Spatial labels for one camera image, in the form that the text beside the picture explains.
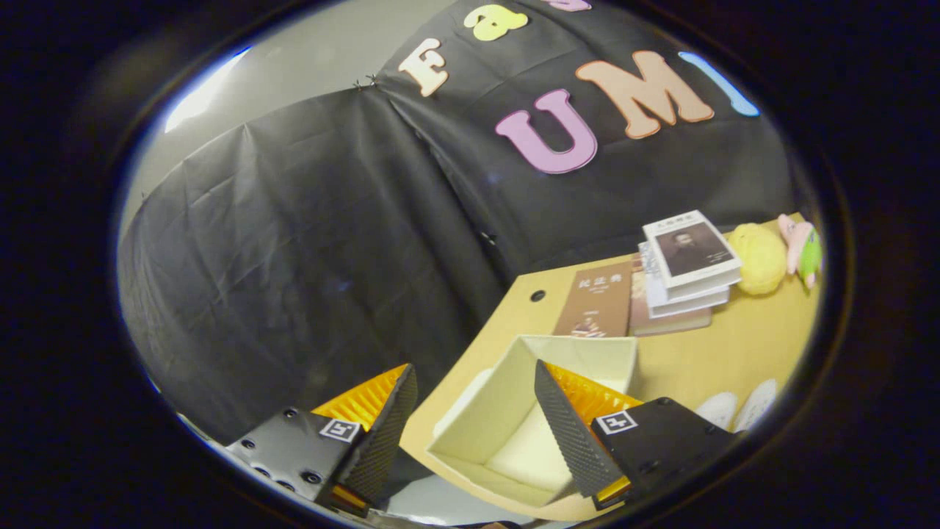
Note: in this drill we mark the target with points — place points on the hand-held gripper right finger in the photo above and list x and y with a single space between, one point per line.
569 433

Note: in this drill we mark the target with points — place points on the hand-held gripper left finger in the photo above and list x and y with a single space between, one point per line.
382 441

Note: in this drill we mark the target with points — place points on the beige fabric storage box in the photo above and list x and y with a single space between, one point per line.
499 411

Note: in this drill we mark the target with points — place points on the reddish brown book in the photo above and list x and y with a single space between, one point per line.
672 324

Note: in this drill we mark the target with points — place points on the white thick book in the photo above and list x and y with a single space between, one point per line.
687 303

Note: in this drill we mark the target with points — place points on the black backdrop cloth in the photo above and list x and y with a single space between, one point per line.
294 257

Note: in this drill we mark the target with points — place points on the white portrait cover book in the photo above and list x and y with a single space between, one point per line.
690 250

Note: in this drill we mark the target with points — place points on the yellow round plush toy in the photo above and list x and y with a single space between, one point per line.
758 258

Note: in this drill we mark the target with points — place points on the pink and green plush toy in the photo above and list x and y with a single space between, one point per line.
804 250

